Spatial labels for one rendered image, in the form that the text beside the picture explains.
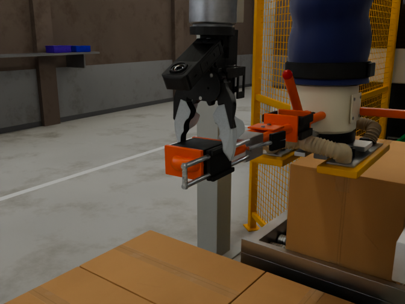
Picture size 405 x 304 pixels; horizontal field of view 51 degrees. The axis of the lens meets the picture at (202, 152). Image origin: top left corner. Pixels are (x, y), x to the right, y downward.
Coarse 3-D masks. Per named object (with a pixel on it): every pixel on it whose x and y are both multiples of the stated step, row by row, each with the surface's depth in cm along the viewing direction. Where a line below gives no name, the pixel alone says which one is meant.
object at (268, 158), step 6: (264, 150) 119; (282, 150) 119; (288, 150) 119; (294, 150) 121; (264, 156) 115; (270, 156) 115; (276, 156) 115; (282, 156) 114; (288, 156) 115; (294, 156) 117; (258, 162) 116; (264, 162) 114; (270, 162) 113; (276, 162) 112; (282, 162) 111; (288, 162) 114
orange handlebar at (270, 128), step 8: (320, 112) 110; (360, 112) 117; (368, 112) 116; (376, 112) 115; (384, 112) 113; (392, 112) 112; (400, 112) 111; (320, 120) 109; (256, 128) 89; (264, 128) 88; (272, 128) 88; (280, 128) 90; (288, 128) 93; (264, 136) 84; (240, 152) 77; (176, 160) 68; (184, 160) 67; (176, 168) 68; (192, 168) 67
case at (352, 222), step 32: (320, 160) 159; (384, 160) 159; (320, 192) 151; (352, 192) 145; (384, 192) 139; (288, 224) 162; (320, 224) 154; (352, 224) 147; (384, 224) 141; (320, 256) 157; (352, 256) 150; (384, 256) 143
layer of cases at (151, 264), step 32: (128, 256) 172; (160, 256) 172; (192, 256) 172; (224, 256) 172; (64, 288) 150; (96, 288) 150; (128, 288) 150; (160, 288) 150; (192, 288) 150; (224, 288) 150; (256, 288) 150; (288, 288) 150
